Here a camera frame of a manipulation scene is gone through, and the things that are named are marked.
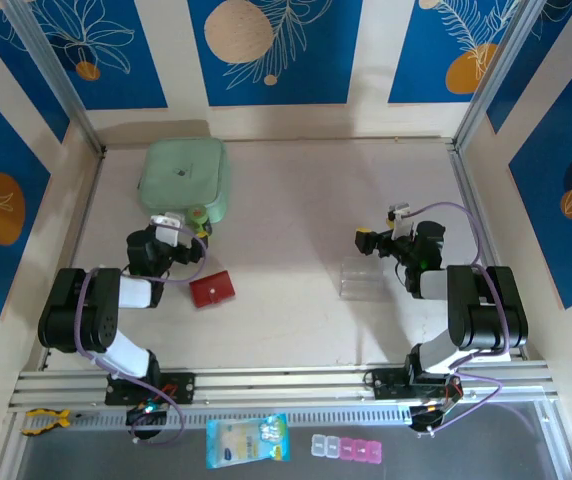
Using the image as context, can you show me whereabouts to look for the clear plastic box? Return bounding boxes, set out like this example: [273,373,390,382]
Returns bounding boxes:
[339,256,387,301]

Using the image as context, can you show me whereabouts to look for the red card holder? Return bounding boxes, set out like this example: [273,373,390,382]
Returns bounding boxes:
[189,270,237,310]

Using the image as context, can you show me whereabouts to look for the green bottle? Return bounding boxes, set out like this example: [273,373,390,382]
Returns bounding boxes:
[188,204,214,237]

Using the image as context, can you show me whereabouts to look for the mint green zip pouch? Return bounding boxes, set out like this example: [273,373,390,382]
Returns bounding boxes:
[136,137,231,227]

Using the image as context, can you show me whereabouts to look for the wet wipes pack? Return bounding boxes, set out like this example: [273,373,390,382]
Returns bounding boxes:
[205,412,291,470]

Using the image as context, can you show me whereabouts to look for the pink and white pill organizer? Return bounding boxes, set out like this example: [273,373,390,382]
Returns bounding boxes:
[310,433,384,464]

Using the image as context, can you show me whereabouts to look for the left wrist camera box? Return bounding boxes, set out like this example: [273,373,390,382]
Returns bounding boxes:
[148,213,186,247]

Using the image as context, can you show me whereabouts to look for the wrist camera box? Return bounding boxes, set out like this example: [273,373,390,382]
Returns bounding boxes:
[387,202,415,240]
[148,213,186,247]

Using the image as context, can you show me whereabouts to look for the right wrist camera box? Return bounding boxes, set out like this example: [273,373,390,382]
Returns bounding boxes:
[387,202,415,240]

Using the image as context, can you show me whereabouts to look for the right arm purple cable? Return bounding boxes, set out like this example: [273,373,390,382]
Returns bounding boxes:
[408,201,512,434]

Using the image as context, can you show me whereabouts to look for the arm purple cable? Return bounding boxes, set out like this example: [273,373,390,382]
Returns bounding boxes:
[72,230,208,447]
[408,201,512,434]

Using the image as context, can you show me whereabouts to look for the aluminium side rail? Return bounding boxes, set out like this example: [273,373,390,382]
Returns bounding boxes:
[39,149,106,372]
[448,144,525,361]

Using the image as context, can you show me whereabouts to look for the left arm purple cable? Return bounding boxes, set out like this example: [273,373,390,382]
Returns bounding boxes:
[72,230,208,447]

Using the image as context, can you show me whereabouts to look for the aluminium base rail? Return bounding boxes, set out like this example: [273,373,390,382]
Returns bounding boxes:
[8,362,558,416]

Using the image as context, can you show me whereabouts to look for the slotted cable duct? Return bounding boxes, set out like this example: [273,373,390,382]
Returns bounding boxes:
[19,405,413,435]

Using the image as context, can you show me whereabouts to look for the yellow handled pliers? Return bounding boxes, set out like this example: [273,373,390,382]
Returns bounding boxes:
[21,407,85,437]

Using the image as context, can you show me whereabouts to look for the aluminium frame post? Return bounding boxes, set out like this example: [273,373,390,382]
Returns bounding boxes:
[0,0,107,154]
[453,0,542,151]

